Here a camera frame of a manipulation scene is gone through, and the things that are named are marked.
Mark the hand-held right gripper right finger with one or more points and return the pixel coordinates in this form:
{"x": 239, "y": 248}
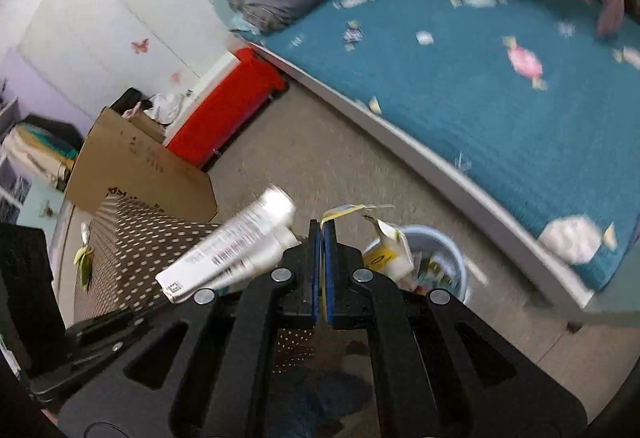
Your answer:
{"x": 328, "y": 268}

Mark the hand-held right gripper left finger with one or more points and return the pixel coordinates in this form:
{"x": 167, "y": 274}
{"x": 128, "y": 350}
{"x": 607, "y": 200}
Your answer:
{"x": 314, "y": 268}

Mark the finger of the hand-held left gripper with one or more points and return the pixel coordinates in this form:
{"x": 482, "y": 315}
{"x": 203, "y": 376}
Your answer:
{"x": 80, "y": 365}
{"x": 100, "y": 325}

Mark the yellow white paper scrap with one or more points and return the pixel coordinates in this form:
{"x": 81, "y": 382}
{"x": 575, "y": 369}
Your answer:
{"x": 336, "y": 213}

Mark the torn yellow white box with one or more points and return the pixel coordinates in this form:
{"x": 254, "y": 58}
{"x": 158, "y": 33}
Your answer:
{"x": 387, "y": 258}

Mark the white squeezed tube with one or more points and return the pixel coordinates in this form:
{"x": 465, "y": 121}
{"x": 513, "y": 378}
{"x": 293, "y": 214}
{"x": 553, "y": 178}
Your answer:
{"x": 230, "y": 243}

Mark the light blue plastic bin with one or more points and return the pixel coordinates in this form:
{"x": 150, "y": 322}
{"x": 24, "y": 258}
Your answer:
{"x": 452, "y": 268}

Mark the white low cabinet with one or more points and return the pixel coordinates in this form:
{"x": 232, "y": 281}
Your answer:
{"x": 65, "y": 238}

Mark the black textured block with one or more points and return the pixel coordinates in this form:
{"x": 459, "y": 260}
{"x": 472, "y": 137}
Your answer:
{"x": 25, "y": 268}

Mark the pale teal drawer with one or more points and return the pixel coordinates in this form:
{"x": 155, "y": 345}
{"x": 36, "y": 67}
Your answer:
{"x": 35, "y": 198}

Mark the large cardboard box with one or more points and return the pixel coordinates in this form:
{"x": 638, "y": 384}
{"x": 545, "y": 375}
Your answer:
{"x": 140, "y": 168}

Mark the white open shelf unit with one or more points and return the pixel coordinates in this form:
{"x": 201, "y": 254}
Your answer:
{"x": 10, "y": 178}

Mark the cream hanging garment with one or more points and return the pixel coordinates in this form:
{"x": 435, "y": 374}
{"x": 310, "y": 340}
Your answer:
{"x": 35, "y": 158}

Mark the red step white top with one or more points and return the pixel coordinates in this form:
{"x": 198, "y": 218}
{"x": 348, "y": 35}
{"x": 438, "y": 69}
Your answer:
{"x": 225, "y": 108}

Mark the green hanging garment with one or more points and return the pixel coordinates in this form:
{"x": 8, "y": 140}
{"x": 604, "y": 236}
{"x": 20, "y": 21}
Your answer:
{"x": 56, "y": 144}

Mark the black hanging garment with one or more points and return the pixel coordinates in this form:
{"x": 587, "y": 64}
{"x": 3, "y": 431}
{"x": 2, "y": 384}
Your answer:
{"x": 60, "y": 128}

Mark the white plastic bag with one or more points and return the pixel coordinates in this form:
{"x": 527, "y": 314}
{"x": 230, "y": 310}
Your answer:
{"x": 167, "y": 106}

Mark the teal candy print bedsheet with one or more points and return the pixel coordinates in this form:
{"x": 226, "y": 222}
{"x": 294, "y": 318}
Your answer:
{"x": 450, "y": 83}

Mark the black cloth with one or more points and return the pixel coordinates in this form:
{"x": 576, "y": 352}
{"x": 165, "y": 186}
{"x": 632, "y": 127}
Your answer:
{"x": 127, "y": 98}

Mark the pale pink butterfly sticker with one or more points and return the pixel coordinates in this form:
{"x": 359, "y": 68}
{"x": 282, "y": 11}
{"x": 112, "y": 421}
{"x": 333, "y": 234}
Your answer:
{"x": 175, "y": 78}

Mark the blue patterned pillow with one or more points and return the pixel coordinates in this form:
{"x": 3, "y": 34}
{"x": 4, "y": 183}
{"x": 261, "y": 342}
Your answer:
{"x": 245, "y": 26}

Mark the white curved wardrobe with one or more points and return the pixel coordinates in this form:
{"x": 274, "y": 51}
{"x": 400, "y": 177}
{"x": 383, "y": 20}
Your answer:
{"x": 125, "y": 8}

